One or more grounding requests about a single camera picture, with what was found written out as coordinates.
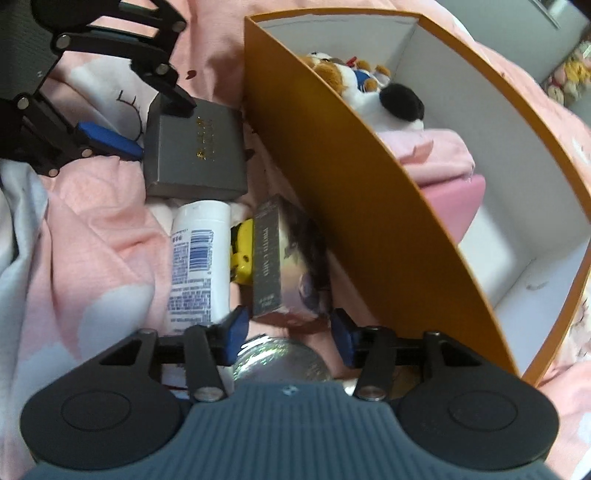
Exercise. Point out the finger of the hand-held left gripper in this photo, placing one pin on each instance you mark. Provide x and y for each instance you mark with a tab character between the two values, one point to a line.
108	141
147	50

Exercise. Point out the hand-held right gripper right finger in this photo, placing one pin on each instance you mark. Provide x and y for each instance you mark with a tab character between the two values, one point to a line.
344	337

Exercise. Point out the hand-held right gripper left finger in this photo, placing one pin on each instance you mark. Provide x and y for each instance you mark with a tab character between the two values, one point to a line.
233	334

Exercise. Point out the round glitter compact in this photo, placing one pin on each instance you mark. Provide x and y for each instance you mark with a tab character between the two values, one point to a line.
281	360

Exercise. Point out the yellow plastic toy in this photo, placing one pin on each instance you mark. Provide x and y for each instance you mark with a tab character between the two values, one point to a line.
242	258

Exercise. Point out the dark photo card box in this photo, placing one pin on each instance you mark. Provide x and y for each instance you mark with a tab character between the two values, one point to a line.
286	267

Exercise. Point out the small gold-printed gift box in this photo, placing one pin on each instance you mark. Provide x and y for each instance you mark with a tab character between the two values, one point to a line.
194	157

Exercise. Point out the orange cardboard box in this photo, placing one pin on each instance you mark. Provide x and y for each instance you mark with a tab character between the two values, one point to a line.
360	207

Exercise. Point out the pink rectangular case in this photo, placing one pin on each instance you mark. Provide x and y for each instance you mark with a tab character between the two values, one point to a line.
455	207

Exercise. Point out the pink fabric pouch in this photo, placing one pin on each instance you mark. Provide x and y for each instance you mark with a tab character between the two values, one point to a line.
425	157

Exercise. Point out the brown white dog plush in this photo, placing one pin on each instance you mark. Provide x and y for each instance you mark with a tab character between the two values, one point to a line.
369	97

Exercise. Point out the white lotion tube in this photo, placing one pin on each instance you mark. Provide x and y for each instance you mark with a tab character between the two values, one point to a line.
198	258

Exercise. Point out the pile of plush toys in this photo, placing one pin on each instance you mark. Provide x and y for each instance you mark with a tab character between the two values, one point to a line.
570	74

